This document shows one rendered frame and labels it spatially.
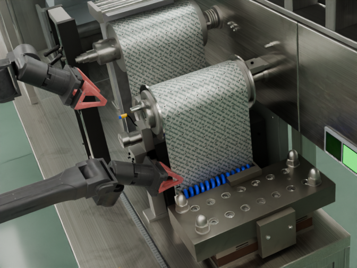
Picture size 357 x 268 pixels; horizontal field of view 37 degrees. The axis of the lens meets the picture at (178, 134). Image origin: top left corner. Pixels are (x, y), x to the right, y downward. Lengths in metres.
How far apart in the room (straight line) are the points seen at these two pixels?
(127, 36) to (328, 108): 0.56
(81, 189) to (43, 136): 0.85
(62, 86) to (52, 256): 1.77
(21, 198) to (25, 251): 1.80
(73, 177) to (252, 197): 0.45
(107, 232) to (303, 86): 0.68
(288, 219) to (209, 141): 0.28
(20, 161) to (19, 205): 2.51
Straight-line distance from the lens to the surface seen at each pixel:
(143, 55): 1.48
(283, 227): 1.36
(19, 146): 3.87
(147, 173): 1.33
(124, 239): 1.52
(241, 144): 1.44
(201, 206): 1.37
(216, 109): 1.35
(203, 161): 1.41
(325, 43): 1.19
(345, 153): 1.25
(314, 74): 1.26
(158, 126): 1.31
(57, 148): 1.97
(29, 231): 3.10
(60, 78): 1.22
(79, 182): 1.23
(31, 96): 2.30
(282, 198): 1.37
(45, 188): 1.22
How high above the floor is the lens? 1.92
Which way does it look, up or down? 33 degrees down
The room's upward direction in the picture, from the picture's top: 10 degrees counter-clockwise
